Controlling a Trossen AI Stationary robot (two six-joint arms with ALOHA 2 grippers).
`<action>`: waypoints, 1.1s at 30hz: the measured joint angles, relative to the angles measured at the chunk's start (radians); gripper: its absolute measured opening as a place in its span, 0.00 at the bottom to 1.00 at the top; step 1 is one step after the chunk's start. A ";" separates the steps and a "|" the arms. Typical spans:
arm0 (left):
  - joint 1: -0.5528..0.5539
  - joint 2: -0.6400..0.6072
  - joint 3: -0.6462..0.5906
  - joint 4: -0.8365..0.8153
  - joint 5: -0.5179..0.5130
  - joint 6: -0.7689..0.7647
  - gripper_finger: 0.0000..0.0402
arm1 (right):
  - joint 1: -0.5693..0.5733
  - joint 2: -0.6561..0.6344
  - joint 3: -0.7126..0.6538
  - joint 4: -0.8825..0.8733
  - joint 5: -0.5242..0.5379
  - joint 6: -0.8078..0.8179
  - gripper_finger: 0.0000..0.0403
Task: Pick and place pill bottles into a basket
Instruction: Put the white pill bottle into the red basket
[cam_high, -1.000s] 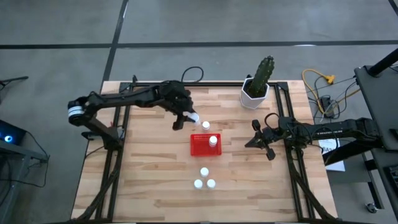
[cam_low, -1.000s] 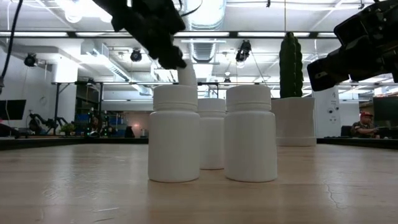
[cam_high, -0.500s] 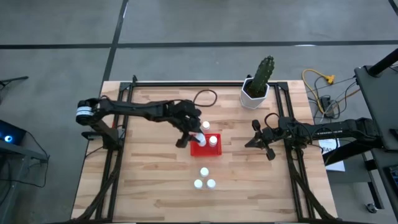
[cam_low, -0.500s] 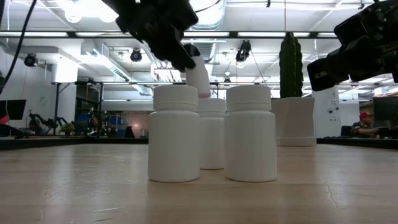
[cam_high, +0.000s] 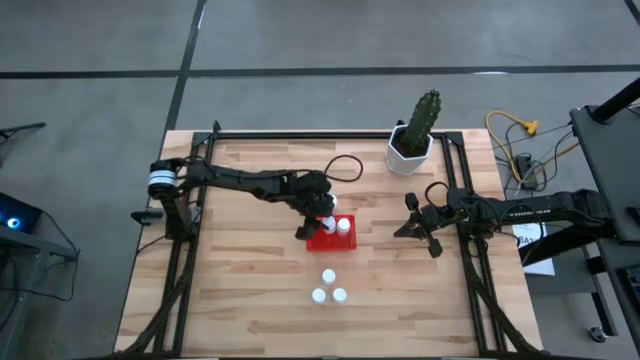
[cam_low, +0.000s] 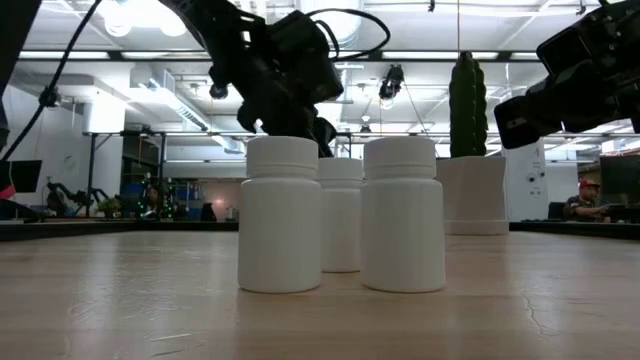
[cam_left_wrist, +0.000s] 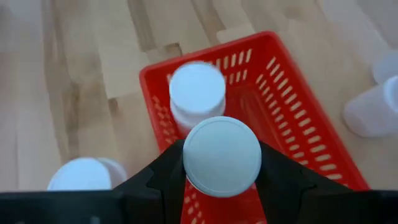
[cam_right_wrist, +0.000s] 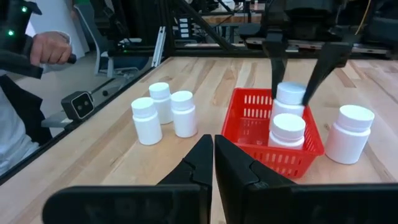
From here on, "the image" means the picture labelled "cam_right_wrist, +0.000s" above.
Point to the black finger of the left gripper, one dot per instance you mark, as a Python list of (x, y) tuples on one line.
[(277, 56), (332, 57)]

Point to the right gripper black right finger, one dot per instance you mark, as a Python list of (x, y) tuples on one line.
[(295, 205)]

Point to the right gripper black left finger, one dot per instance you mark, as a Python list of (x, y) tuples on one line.
[(140, 205)]

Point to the white pill bottle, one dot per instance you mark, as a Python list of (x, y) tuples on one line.
[(146, 124), (349, 137), (289, 95), (184, 118), (160, 99), (287, 129)]

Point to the red plastic mesh basket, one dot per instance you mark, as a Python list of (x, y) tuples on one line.
[(248, 130)]

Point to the wooden background table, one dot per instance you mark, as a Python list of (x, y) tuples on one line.
[(230, 18)]

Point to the black labelled drawer unit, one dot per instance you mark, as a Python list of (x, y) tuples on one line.
[(184, 28)]

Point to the silver aluminium bar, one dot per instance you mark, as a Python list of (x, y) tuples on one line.
[(159, 46)]

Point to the person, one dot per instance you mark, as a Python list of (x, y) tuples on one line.
[(15, 140)]

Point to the grey office chair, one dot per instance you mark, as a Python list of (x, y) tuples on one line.
[(124, 63)]

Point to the person's hand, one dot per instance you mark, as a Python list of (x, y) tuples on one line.
[(49, 48)]

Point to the black table-level camera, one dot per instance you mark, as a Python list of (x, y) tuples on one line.
[(77, 105)]

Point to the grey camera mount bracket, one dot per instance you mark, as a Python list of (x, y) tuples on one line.
[(54, 121)]

